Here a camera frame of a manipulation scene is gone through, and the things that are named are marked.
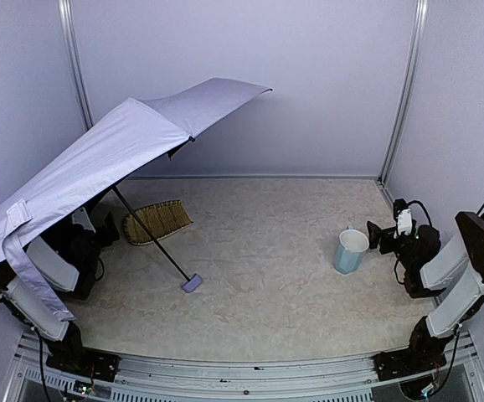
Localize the aluminium frame post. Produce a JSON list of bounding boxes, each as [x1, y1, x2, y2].
[[378, 0, 429, 188], [57, 0, 94, 131]]

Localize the front aluminium rail base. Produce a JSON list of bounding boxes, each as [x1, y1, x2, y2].
[[0, 332, 484, 401]]

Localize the right aluminium frame post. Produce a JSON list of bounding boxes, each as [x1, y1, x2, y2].
[[378, 0, 429, 188]]

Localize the left aluminium frame post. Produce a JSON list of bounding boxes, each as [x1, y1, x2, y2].
[[57, 0, 94, 131]]

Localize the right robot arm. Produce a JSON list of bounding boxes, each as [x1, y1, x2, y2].
[[368, 211, 484, 381]]

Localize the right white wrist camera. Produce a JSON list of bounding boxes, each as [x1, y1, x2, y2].
[[393, 198, 414, 239]]

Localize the light blue ceramic mug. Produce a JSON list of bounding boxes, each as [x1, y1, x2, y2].
[[334, 226, 369, 275]]

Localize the woven bamboo tray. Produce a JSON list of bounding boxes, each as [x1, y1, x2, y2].
[[122, 199, 193, 246]]

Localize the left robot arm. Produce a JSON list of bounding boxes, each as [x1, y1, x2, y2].
[[0, 208, 120, 381]]

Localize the lilac folding umbrella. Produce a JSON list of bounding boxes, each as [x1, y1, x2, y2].
[[0, 78, 268, 322]]

